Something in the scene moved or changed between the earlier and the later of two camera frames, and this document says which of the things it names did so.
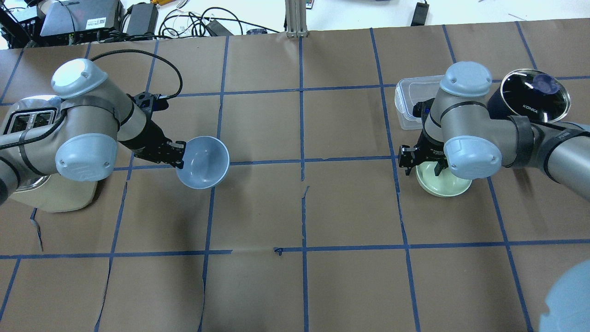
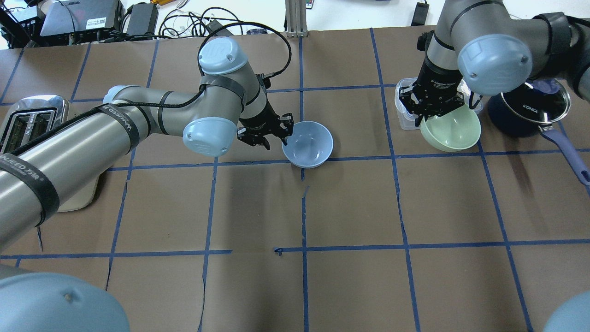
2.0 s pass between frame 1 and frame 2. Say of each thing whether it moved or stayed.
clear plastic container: stayed
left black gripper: moved
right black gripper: moved
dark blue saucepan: stayed
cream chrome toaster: stayed
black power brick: stayed
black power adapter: stayed
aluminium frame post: stayed
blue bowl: moved
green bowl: moved
